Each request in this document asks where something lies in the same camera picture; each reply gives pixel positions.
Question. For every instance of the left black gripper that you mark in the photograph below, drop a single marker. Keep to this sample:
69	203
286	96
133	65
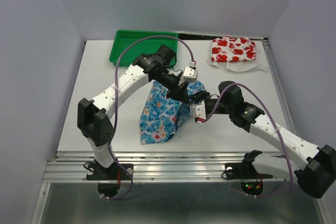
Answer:
179	93

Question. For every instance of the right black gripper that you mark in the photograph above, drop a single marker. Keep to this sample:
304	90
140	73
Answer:
202	95

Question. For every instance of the blue floral skirt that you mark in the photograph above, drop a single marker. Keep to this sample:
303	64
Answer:
161	117

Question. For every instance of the red poppy white skirt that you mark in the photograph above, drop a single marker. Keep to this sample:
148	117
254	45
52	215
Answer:
229	49

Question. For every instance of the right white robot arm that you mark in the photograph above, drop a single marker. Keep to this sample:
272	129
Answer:
305	164

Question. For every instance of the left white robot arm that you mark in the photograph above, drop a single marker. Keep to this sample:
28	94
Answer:
93	116

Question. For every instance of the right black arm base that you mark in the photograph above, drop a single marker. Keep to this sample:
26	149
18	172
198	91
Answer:
244	170

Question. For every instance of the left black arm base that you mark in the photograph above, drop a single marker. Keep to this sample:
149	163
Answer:
95	172

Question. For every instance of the white crumpled skirt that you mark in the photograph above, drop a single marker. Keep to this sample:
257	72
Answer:
258	64

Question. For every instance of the green plastic tray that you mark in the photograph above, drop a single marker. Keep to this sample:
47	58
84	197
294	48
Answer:
124	38

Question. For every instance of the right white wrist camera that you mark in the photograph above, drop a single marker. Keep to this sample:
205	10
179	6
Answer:
198	112

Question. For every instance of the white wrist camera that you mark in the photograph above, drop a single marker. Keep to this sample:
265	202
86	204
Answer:
198	112
189	75

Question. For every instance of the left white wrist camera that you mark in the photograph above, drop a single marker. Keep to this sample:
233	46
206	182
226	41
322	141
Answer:
189	75

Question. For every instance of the aluminium rail frame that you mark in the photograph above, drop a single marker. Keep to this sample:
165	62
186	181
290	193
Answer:
176	182

